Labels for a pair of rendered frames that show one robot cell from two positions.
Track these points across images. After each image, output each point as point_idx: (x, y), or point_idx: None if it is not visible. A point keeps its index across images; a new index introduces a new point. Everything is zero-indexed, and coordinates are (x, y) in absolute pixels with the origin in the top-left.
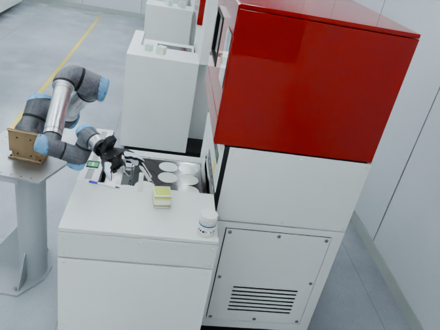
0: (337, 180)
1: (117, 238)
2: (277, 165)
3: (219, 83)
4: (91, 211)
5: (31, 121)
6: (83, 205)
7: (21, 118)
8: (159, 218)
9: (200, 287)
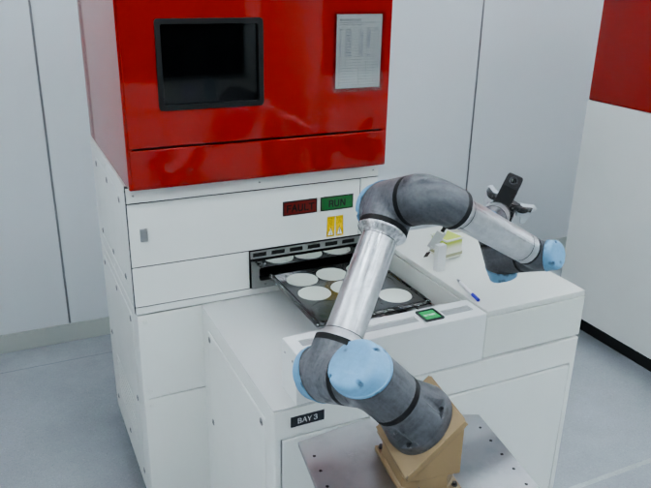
0: None
1: None
2: None
3: (343, 98)
4: (529, 283)
5: (421, 381)
6: (528, 289)
7: (423, 401)
8: (473, 250)
9: None
